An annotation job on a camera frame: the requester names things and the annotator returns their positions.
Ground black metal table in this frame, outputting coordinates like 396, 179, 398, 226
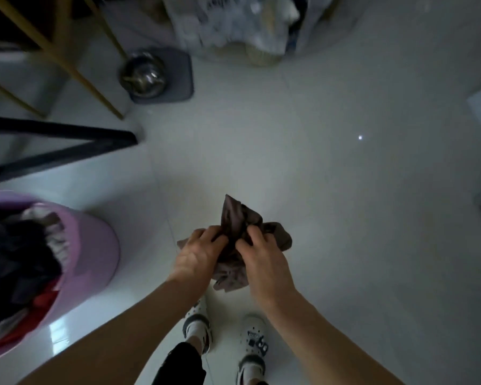
0, 0, 139, 185

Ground white left clog shoe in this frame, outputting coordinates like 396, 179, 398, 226
182, 294, 213, 356

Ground steel pet bowl on mat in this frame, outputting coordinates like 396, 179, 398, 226
122, 48, 195, 105

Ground white right sock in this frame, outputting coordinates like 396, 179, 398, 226
242, 363, 263, 383

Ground person's left hand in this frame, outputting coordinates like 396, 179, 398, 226
167, 226, 229, 291

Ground printed plastic bag pile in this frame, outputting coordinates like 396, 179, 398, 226
160, 0, 345, 63

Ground white sock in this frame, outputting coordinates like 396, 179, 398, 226
242, 363, 263, 383
186, 320, 209, 353

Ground pink plastic laundry tub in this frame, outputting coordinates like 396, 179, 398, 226
0, 191, 121, 364

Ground black garment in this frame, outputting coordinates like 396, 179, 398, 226
0, 220, 63, 333

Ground white left sock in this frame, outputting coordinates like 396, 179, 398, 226
186, 320, 209, 353

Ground wooden stool leg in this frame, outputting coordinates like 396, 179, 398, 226
0, 0, 125, 121

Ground cream perforated basket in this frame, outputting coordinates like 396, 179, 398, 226
240, 42, 289, 68

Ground black shorts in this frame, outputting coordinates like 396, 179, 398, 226
151, 341, 207, 385

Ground dark brown garment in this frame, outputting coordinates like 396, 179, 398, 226
176, 194, 293, 294

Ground person's right hand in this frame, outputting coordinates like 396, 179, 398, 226
235, 225, 298, 311

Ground person's left forearm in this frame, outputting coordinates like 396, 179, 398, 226
18, 276, 207, 385

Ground person's right forearm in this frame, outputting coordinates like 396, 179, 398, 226
264, 290, 406, 385

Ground white right clog shoe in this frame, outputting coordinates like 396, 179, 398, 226
236, 314, 270, 385

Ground white clog shoe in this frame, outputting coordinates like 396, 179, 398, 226
236, 314, 270, 385
182, 294, 213, 356

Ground red quilted jacket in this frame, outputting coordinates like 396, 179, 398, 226
0, 282, 61, 349

